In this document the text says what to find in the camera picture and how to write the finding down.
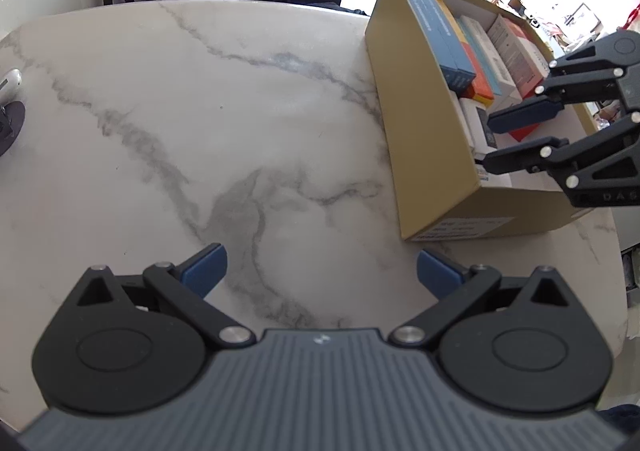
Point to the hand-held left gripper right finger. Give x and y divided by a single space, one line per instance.
440 273

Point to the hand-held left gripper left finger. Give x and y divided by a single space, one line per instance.
202 271

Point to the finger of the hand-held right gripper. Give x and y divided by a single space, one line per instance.
520 156
525 113

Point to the small white box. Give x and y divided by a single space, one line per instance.
472 123
492 178

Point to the white blue medicine box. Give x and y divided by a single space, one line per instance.
492 68

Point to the white barcode medicine box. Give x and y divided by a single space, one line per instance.
502 38

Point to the tan cardboard shoe box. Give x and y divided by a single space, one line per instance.
425 146

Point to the blue fever patch box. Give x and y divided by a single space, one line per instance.
431 31
446 31

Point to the white marble desktop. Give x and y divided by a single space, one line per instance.
200 131

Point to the framed picture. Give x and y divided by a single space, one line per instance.
585 18

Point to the grey checkered seat cushion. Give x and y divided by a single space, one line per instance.
357 11

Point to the person's blue clothing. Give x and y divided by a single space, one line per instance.
622 426

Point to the dark phone stand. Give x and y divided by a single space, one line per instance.
12 126

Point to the small white device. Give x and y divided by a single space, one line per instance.
9 86

